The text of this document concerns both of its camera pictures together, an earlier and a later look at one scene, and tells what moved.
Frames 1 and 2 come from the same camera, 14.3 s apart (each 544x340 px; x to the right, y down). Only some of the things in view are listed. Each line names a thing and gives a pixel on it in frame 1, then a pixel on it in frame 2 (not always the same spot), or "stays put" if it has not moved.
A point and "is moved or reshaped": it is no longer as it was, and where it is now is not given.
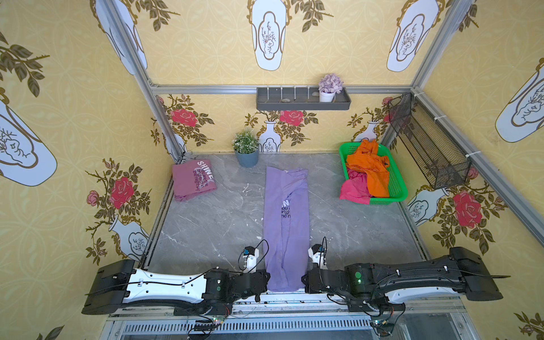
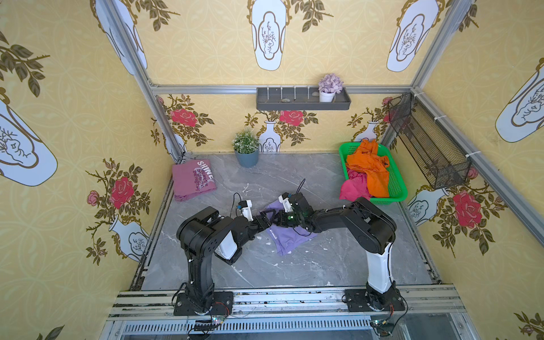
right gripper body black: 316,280 → 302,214
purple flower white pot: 328,86 stays put
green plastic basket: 397,190 stays put
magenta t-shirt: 355,188 stays put
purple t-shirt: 285,227 is moved or reshaped
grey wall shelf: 299,98 stays put
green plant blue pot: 246,147 stays put
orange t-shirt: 368,161 stays put
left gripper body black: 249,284 → 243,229
